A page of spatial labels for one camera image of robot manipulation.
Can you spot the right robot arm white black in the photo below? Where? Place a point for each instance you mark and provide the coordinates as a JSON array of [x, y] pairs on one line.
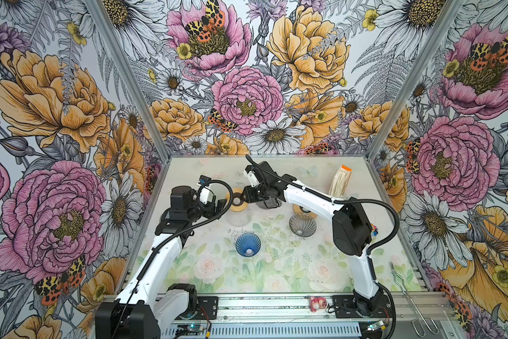
[[351, 229]]

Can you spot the blue glass dripper cone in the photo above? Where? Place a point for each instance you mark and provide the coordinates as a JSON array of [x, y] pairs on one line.
[[248, 245]]

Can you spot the green circuit board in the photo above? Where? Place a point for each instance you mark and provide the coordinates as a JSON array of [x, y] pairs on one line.
[[376, 326], [190, 330]]

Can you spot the green circuit board left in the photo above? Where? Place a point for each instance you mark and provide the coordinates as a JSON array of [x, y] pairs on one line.
[[190, 330]]

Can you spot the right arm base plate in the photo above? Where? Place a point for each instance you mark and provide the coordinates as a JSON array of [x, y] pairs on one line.
[[347, 307]]

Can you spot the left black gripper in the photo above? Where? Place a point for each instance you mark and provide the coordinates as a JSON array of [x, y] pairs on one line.
[[210, 207]]

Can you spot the aluminium front rail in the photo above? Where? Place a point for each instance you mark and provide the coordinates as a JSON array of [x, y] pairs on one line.
[[289, 316]]

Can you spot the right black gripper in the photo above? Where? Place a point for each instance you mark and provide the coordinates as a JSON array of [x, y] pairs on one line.
[[250, 196]]

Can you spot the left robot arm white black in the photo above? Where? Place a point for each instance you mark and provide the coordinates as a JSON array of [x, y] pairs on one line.
[[138, 311]]

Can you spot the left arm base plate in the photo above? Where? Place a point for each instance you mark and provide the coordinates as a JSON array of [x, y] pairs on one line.
[[210, 304]]

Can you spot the grey glass dripper cone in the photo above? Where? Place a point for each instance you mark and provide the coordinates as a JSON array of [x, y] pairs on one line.
[[302, 225]]

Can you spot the pink toy on rail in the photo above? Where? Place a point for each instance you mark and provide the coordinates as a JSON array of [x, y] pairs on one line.
[[317, 304]]

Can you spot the metal wire hook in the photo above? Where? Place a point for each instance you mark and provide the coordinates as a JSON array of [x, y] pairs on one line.
[[420, 323]]

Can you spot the coffee filter pack orange top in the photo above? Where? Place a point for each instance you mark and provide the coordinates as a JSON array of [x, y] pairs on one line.
[[340, 182]]

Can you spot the grey ribbed glass pitcher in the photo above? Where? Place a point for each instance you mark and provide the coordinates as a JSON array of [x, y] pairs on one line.
[[269, 204]]

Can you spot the green circuit board right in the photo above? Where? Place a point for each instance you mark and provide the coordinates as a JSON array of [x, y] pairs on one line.
[[376, 326]]

